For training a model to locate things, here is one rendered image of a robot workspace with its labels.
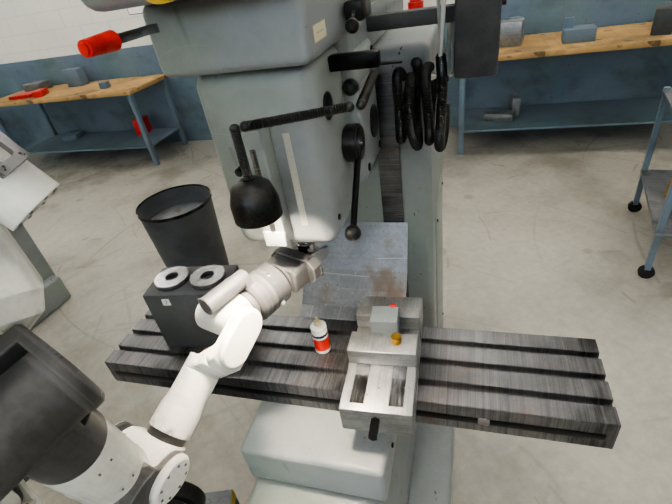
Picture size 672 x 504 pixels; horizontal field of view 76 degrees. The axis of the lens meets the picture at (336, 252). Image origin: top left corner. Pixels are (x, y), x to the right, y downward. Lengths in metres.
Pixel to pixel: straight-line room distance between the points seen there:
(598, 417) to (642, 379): 1.40
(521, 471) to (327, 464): 1.12
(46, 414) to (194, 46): 0.48
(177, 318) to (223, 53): 0.74
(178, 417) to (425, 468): 1.15
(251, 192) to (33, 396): 0.33
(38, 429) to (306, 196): 0.48
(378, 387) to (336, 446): 0.19
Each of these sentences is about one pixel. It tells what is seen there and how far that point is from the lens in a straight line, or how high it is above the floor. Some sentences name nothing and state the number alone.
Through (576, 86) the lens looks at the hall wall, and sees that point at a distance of 5.19.
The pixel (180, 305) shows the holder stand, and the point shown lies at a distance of 1.17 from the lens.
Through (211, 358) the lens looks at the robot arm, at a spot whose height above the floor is 1.24.
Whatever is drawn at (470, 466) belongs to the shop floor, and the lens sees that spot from 2.00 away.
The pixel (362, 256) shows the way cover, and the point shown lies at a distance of 1.30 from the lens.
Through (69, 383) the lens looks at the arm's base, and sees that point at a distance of 0.52.
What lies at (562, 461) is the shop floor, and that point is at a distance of 2.08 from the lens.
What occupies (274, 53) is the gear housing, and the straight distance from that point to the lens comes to 0.64.
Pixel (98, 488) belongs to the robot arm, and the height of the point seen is 1.25.
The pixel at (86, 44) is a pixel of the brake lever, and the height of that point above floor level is 1.70.
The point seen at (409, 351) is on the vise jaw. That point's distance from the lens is 0.95.
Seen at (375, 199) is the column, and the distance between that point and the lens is 1.25.
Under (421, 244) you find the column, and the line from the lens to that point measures 1.31.
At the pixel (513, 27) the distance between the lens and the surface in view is 4.43.
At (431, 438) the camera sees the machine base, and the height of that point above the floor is 0.20.
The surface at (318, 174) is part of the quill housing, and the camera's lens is 0.72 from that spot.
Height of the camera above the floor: 1.75
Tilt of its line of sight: 34 degrees down
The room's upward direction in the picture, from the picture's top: 10 degrees counter-clockwise
